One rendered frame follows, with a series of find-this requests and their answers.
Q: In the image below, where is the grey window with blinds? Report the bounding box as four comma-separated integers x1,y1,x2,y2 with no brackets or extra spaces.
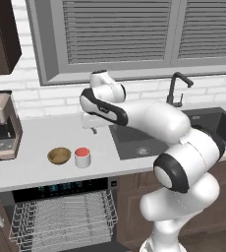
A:
25,0,226,87

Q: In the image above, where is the dark grey sink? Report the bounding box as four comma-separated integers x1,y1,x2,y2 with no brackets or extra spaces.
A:
108,106,226,161

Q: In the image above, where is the black dishwasher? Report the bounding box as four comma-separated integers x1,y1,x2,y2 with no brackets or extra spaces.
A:
0,175,133,252

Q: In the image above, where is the white wire dishwasher rack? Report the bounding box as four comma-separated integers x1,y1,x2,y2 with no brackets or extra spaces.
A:
8,189,119,252

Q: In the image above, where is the brown bowl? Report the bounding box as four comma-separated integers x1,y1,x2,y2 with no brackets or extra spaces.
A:
46,147,73,166

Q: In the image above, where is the dark dishwasher door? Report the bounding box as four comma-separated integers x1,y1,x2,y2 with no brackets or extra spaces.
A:
60,240,133,252

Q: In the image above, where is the beige coffee machine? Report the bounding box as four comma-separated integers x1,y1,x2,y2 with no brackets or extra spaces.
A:
0,90,24,162

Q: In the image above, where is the dark brown wall cupboard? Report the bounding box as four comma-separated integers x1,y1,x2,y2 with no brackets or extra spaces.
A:
0,0,23,76

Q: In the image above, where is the white cup with red top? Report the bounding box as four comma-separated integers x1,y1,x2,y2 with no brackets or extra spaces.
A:
74,147,92,169

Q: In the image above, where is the black tap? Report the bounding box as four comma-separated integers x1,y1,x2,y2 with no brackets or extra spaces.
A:
165,71,195,108

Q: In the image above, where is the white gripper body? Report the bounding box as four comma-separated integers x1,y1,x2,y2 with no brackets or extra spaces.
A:
82,112,111,130

